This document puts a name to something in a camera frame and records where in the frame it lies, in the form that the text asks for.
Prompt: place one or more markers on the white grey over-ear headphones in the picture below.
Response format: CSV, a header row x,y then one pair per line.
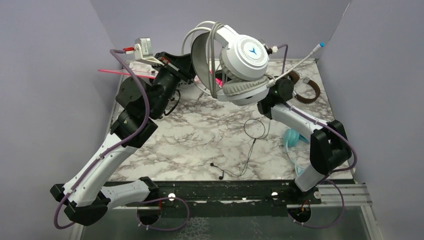
x,y
243,59

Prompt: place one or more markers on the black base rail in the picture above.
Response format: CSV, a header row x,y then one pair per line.
x,y
240,198

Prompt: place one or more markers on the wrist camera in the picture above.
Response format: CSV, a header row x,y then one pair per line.
x,y
143,52
270,49

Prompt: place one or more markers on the brown over-ear headphones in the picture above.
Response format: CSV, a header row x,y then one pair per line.
x,y
311,91

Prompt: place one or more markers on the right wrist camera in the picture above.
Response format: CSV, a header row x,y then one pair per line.
x,y
270,49

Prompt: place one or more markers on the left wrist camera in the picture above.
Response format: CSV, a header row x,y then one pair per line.
x,y
143,52

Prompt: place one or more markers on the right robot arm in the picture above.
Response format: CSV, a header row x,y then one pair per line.
x,y
329,147

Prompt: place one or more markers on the teal cat-ear headphones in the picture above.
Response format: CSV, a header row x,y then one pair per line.
x,y
290,139

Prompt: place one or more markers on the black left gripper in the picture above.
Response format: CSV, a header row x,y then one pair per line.
x,y
180,66

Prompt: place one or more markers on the pink highlighter marker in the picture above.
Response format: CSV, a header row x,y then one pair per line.
x,y
219,82

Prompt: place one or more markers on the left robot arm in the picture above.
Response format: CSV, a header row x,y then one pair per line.
x,y
85,199

